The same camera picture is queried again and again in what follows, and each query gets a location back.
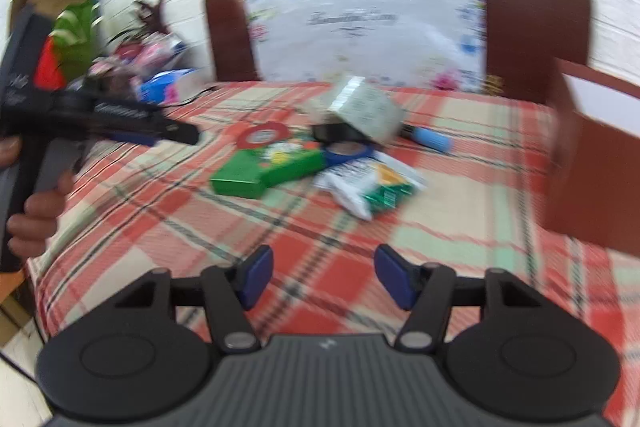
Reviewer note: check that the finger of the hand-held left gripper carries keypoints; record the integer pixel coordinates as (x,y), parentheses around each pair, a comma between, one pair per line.
(150,119)
(132,138)

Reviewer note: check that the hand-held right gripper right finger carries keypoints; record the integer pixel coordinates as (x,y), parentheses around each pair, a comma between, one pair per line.
(392,277)

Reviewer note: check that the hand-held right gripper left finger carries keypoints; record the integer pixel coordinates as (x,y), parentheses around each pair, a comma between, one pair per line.
(257,274)

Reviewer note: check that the black tape roll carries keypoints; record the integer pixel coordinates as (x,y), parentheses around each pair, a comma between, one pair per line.
(330,133)

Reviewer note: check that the person's left hand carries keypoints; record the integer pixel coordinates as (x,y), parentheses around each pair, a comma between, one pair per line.
(37,222)

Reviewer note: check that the blue tissue pack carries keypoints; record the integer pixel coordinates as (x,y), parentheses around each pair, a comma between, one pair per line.
(165,88)

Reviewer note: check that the red bag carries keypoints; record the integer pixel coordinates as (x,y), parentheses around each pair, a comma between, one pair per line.
(50,63)

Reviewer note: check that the clear bag of pink packets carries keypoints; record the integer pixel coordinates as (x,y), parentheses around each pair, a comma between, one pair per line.
(150,49)

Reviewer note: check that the green leafy plant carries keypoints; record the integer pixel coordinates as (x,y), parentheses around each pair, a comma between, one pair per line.
(75,37)

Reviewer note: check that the white green snack packet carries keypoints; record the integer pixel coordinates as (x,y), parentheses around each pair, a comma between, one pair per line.
(360,187)

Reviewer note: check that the red tape roll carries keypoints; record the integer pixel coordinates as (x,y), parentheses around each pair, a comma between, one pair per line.
(245,137)

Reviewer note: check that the green printed box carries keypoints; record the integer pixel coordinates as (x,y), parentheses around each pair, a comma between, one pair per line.
(240,179)

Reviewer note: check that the dark red leafy plant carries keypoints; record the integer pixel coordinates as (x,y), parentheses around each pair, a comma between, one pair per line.
(150,14)

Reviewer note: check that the blue tape roll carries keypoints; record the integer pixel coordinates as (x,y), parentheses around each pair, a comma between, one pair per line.
(345,153)

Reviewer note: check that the blue marker pen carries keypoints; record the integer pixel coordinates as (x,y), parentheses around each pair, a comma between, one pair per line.
(432,139)

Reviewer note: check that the reddish brown cardboard box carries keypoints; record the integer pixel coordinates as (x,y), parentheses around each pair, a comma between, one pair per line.
(585,167)

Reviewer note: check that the floral plastic bag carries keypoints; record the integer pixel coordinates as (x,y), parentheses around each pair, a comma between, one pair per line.
(360,47)

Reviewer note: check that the brown wooden chair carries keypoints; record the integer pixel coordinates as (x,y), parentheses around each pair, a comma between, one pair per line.
(535,32)

